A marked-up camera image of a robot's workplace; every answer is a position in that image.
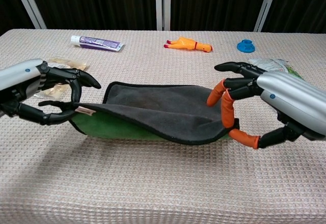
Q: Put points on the orange-tipped silver right robot hand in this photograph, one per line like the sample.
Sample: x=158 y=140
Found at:
x=290 y=96

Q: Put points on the purple and white toothpaste tube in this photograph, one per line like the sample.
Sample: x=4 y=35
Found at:
x=98 y=43

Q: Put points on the beige waffle tablecloth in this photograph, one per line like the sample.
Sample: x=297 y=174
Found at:
x=152 y=178

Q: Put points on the blue plastic disc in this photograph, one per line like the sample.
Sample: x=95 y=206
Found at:
x=246 y=46

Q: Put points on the white double upright frame post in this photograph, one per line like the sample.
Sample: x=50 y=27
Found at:
x=162 y=5

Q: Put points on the black pleated curtain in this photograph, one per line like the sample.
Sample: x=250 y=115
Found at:
x=216 y=2
x=300 y=5
x=96 y=2
x=10 y=5

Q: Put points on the gray and green microfiber cloth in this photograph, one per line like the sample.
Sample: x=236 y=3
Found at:
x=158 y=112

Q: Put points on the white slanted frame post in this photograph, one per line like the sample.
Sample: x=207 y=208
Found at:
x=266 y=5
x=29 y=3

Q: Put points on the orange rubber chicken toy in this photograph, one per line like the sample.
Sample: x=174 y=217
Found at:
x=187 y=43

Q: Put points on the clear plastic bag with greens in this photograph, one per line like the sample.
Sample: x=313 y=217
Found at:
x=272 y=65

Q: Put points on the clear bag of beige snacks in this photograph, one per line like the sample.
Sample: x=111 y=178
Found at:
x=71 y=63

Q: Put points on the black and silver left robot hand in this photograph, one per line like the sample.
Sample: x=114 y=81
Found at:
x=17 y=81

